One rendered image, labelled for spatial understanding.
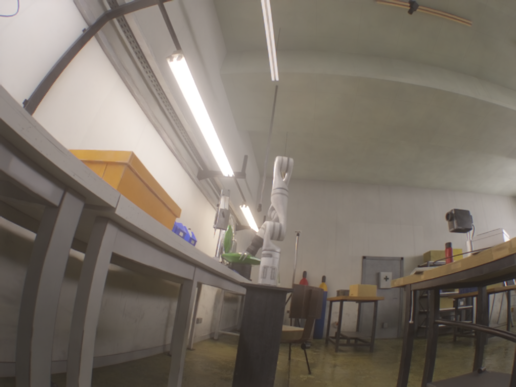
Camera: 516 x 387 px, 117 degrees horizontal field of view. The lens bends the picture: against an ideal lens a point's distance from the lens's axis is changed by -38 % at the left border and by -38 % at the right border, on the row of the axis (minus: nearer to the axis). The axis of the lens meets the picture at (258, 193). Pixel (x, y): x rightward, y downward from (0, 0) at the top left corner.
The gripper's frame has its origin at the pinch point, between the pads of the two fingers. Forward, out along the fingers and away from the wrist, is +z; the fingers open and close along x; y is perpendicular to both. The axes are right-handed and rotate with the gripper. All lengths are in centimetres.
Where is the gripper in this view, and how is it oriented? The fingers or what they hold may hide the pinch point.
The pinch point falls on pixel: (240, 260)
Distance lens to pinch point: 153.5
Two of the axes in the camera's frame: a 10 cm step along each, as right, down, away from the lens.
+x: 2.9, 4.3, 8.6
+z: -5.6, 8.0, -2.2
